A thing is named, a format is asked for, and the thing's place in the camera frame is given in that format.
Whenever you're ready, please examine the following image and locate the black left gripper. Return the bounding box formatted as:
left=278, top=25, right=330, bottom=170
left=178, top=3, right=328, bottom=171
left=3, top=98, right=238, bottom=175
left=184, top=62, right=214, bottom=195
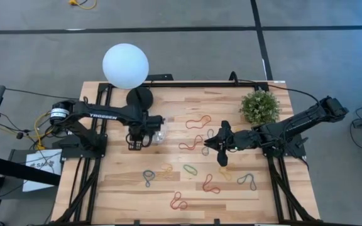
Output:
left=128, top=115, right=165, bottom=151

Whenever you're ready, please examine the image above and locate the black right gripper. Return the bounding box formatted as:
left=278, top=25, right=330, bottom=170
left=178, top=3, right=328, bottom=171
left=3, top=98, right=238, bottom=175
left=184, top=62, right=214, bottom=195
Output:
left=203, top=121, right=260, bottom=168

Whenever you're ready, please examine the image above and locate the clear plastic bin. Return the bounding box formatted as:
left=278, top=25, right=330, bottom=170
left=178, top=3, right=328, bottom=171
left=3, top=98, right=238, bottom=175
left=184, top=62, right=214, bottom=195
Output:
left=151, top=116, right=170, bottom=145

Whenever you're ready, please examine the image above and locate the red rubber band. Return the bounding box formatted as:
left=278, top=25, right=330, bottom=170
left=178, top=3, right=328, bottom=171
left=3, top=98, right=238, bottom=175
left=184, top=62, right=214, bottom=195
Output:
left=169, top=191, right=189, bottom=211
left=202, top=173, right=221, bottom=195
left=178, top=134, right=204, bottom=151

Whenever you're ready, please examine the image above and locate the blue rubber band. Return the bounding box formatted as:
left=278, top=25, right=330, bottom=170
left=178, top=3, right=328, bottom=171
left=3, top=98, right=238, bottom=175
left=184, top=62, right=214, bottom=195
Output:
left=142, top=169, right=156, bottom=188

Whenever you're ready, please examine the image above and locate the blue-grey rubber band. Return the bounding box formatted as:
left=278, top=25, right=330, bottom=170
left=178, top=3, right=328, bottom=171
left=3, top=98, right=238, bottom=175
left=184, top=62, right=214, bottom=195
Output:
left=236, top=173, right=258, bottom=192

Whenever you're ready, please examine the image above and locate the grey rubber band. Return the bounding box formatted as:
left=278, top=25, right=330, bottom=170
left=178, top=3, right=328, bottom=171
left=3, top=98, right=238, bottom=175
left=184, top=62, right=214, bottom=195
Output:
left=201, top=128, right=215, bottom=157

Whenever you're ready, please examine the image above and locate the orange-red rubber band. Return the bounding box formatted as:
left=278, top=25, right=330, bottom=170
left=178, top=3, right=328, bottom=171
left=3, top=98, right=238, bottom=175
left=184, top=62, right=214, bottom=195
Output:
left=185, top=114, right=212, bottom=130

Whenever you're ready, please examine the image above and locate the green rubber band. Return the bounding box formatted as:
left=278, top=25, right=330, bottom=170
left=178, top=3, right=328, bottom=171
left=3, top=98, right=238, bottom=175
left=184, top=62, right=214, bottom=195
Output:
left=182, top=164, right=199, bottom=176

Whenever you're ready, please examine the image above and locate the small green potted plant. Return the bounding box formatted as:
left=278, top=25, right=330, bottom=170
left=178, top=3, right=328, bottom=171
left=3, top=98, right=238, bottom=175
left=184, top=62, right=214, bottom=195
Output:
left=239, top=90, right=281, bottom=125

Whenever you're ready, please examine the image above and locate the flat black device box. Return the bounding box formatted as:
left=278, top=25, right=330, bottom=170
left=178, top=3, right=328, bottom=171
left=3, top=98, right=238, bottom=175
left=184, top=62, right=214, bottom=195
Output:
left=145, top=73, right=174, bottom=82

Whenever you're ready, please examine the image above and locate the white globe table lamp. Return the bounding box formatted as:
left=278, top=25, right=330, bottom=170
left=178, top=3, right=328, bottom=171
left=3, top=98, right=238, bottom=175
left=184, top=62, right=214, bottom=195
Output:
left=102, top=43, right=155, bottom=112

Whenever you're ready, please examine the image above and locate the white printed paper sheet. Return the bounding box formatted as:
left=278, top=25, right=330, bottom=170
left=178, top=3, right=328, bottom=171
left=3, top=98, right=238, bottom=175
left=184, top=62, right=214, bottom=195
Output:
left=22, top=149, right=63, bottom=193

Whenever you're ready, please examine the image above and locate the black beam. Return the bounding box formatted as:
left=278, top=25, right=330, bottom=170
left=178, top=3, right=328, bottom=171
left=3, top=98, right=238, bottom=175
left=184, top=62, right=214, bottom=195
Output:
left=0, top=153, right=62, bottom=186

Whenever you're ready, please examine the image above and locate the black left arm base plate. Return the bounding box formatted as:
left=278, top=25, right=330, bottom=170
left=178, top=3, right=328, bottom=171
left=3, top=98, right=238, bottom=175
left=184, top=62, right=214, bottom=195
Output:
left=52, top=137, right=108, bottom=159

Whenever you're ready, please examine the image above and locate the black cable with clamp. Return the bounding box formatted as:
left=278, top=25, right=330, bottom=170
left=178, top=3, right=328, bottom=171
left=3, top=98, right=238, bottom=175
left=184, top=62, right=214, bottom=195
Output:
left=229, top=71, right=322, bottom=106

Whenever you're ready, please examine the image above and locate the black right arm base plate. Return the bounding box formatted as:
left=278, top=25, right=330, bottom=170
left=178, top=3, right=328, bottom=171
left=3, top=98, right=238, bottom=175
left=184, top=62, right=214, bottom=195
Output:
left=260, top=131, right=307, bottom=158

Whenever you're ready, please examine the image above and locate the thin black floor cable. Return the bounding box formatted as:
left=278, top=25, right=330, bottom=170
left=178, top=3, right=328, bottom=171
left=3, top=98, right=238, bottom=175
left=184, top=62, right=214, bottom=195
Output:
left=4, top=89, right=80, bottom=100

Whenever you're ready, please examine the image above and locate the yellow floor cable with plug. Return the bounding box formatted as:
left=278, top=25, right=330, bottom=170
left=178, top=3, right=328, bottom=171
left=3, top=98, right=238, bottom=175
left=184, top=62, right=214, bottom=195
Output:
left=69, top=0, right=97, bottom=10

